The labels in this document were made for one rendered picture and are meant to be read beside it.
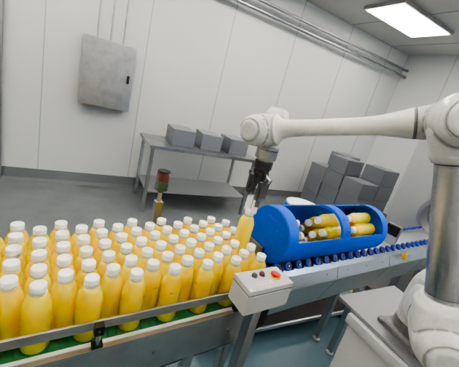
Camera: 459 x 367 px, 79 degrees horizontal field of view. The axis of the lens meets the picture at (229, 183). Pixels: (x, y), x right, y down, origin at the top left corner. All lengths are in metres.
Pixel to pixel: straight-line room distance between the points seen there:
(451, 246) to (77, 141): 4.15
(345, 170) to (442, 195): 4.11
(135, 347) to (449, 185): 1.01
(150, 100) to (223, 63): 1.25
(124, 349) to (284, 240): 0.75
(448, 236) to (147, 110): 3.96
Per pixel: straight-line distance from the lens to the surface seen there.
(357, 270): 1.98
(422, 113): 1.04
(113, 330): 1.05
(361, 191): 4.78
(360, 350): 1.31
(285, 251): 1.33
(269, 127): 0.94
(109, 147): 4.42
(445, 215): 0.92
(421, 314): 1.01
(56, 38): 4.28
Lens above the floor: 1.67
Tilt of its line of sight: 17 degrees down
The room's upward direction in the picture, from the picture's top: 15 degrees clockwise
